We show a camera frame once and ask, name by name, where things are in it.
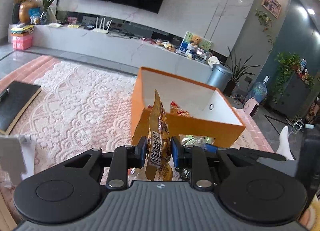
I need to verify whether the clear hawthorn ball packet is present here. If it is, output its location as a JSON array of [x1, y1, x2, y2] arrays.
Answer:
[[179, 134, 215, 149]]

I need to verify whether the gold brown snack packet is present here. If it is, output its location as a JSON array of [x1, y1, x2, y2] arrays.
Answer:
[[145, 91, 173, 182]]

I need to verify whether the red striped crisps bag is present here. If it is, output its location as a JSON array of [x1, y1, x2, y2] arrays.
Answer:
[[170, 101, 190, 117]]

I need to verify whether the white sock foot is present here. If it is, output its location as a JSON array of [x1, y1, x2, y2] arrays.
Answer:
[[276, 126, 295, 160]]

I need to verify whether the orange cardboard box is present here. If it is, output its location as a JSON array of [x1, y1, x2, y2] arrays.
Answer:
[[131, 67, 246, 147]]

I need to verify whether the pink small heater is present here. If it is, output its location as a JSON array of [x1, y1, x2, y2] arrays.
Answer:
[[243, 98, 259, 117]]

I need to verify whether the blue water bottle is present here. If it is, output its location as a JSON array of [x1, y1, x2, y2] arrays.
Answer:
[[251, 75, 270, 104]]

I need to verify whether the dark grey side cabinet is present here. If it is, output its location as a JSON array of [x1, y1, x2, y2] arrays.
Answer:
[[268, 73, 311, 119]]

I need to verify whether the grey metal trash bin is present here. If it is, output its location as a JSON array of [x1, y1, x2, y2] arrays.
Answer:
[[207, 64, 233, 92]]

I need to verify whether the tall leafy floor plant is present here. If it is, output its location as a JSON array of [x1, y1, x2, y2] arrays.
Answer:
[[223, 48, 261, 97]]

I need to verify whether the teddy bear gift set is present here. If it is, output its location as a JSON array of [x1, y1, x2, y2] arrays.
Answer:
[[179, 31, 212, 59]]

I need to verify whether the white tv cabinet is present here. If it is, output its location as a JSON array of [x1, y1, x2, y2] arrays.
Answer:
[[8, 23, 213, 84]]

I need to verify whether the snack pile on cabinet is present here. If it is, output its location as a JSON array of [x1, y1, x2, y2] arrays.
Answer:
[[156, 39, 176, 52]]

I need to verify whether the black notebook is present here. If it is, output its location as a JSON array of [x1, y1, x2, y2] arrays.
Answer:
[[0, 81, 41, 135]]

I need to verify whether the white router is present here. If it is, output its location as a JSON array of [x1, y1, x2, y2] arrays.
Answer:
[[92, 17, 112, 35]]

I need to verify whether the pink storage box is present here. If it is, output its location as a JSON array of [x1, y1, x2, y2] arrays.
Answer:
[[11, 33, 33, 50]]

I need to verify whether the potted green plant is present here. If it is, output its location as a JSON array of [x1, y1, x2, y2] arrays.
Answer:
[[40, 0, 59, 25]]

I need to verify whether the orange vase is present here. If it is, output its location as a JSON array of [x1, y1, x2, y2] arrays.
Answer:
[[18, 1, 38, 23]]

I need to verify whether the framed wall picture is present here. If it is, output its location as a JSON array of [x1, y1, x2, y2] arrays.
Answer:
[[261, 0, 281, 19]]

